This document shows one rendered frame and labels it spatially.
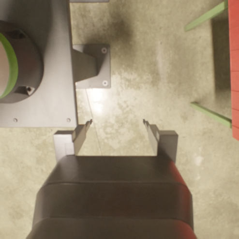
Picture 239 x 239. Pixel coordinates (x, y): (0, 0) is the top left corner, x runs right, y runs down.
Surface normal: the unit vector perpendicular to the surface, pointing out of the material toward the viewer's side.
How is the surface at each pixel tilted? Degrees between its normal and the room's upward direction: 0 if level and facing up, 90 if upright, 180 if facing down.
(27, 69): 73
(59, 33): 0
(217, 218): 0
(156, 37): 0
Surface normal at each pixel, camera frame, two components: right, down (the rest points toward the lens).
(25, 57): 0.96, -0.07
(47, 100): 0.00, 0.29
